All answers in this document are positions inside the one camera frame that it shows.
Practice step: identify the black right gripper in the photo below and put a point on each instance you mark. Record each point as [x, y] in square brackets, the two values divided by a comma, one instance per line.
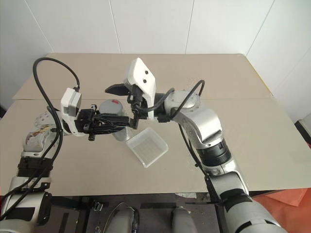
[137, 99]

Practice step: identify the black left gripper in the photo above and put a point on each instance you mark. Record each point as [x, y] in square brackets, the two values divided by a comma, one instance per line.
[85, 121]

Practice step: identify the translucent grey jar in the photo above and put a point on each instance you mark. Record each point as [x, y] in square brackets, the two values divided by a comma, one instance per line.
[120, 135]

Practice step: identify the grey jar lid red mark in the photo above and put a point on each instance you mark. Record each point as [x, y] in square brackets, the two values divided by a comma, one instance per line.
[110, 108]

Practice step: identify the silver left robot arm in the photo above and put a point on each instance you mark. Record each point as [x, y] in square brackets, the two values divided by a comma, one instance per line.
[31, 143]

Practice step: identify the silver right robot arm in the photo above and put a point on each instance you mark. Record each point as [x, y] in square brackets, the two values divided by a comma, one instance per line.
[206, 121]

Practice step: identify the clear plastic box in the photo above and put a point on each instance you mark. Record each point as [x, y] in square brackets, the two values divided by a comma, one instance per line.
[148, 145]

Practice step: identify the silver metal buckle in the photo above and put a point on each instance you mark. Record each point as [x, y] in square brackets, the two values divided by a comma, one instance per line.
[98, 206]

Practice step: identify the grey rounded shape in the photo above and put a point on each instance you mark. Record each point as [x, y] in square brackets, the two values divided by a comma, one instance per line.
[183, 219]
[122, 219]

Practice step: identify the orange plastic sheet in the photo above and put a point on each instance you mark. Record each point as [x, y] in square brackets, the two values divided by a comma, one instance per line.
[284, 201]

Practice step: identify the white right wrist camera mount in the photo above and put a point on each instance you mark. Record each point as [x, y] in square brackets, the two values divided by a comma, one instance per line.
[142, 72]

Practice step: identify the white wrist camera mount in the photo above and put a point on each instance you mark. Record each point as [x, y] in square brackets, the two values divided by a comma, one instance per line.
[70, 102]
[142, 72]

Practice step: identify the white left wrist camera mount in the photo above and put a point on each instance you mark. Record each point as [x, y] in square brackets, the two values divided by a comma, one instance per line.
[70, 102]

